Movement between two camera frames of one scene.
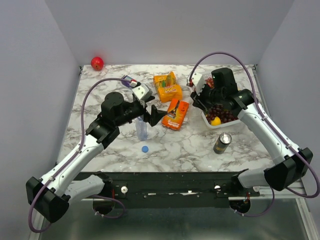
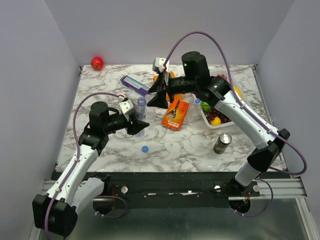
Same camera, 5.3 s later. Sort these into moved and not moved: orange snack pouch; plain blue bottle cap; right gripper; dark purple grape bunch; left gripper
Moved: right gripper; left gripper
Not moved: orange snack pouch; dark purple grape bunch; plain blue bottle cap
